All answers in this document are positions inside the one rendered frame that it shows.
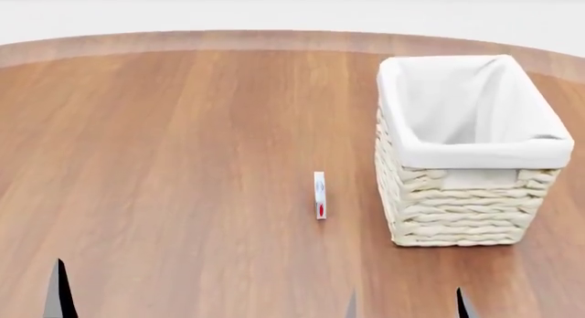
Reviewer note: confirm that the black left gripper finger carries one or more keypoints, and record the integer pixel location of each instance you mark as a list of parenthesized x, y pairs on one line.
[(61, 297)]

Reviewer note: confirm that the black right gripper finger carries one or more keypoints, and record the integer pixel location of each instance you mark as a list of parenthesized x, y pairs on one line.
[(352, 309), (465, 307)]

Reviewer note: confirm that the cream woven wicker basket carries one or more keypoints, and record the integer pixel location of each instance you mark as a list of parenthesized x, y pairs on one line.
[(457, 211)]

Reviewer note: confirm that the white cloth basket liner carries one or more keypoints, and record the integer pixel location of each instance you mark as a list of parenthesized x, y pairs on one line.
[(457, 98)]

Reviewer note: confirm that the small white red box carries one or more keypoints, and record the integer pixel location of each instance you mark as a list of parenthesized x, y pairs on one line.
[(320, 198)]

